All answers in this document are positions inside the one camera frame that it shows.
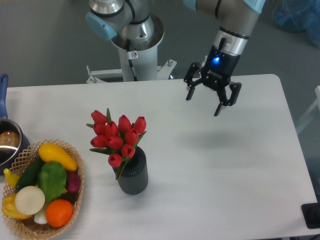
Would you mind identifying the dark green cucumber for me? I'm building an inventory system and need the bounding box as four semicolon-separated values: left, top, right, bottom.
15;155;45;192

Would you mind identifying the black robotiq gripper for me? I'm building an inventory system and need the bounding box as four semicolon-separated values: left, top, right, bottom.
183;44;243;118

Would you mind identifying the woven wicker basket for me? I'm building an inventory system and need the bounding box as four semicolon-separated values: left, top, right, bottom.
2;139;85;240

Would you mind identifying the purple red onion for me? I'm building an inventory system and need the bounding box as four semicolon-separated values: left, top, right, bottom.
65;171;82;193

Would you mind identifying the dark grey ribbed vase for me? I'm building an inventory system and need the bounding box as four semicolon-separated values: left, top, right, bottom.
117;146;149;195

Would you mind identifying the red tulip bouquet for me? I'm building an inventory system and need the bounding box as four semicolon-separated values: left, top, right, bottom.
87;109;147;180

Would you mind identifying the green lettuce leaf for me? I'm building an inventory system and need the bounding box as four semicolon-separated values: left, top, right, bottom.
37;161;67;208

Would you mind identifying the orange fruit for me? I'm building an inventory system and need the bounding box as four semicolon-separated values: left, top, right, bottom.
45;199;73;228

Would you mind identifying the blue plastic bag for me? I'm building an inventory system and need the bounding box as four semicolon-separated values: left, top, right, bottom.
272;0;320;47

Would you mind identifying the black device at table edge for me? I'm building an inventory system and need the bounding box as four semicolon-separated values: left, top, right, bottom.
301;202;320;229

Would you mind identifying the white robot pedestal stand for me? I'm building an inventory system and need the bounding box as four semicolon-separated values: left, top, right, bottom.
86;46;178;84

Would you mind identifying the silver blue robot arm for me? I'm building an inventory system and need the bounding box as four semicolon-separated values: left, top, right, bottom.
85;0;264;116

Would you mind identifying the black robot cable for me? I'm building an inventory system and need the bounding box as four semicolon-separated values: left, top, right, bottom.
126;39;139;82

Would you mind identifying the blue handled saucepan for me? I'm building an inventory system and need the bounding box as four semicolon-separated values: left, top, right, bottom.
0;74;30;176

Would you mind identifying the yellow bell pepper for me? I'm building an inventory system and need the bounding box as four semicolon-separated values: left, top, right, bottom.
2;194;32;220

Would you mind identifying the white frame at right edge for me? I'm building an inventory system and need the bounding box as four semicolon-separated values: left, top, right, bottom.
295;85;320;135

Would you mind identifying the yellow squash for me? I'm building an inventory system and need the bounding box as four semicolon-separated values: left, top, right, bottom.
38;142;78;172

